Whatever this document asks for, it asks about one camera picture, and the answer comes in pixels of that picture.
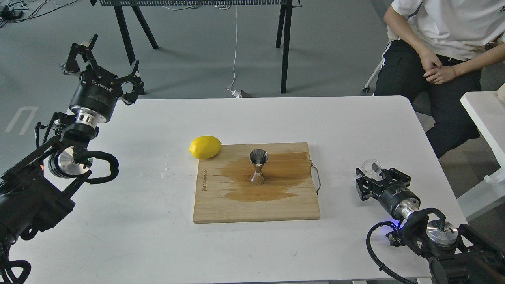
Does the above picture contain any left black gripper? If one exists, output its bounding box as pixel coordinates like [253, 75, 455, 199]
[60, 34, 145, 128]

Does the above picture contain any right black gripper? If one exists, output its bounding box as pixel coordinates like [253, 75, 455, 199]
[355, 168, 421, 221]

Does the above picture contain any small clear glass cup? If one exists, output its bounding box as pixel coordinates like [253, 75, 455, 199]
[361, 159, 383, 177]

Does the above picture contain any steel double jigger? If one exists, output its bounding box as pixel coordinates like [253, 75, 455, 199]
[249, 149, 269, 185]

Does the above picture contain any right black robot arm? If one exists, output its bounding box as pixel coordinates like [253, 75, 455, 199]
[355, 168, 505, 284]

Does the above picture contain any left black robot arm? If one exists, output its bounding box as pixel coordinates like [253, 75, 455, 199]
[0, 34, 144, 284]

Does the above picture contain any person's left hand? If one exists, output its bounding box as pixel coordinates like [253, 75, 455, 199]
[423, 66, 458, 85]

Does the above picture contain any person's right hand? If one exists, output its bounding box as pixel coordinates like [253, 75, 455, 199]
[416, 47, 443, 72]

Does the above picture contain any yellow lemon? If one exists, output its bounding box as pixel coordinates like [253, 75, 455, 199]
[188, 136, 222, 159]

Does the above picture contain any seated person in white shirt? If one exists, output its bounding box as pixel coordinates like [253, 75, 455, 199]
[374, 0, 505, 158]

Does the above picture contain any wooden cutting board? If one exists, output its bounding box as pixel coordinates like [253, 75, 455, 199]
[193, 142, 320, 224]

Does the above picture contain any black metal table frame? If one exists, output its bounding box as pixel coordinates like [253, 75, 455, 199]
[90, 0, 298, 95]

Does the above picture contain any white cable with plug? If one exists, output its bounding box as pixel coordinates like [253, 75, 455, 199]
[226, 5, 251, 99]

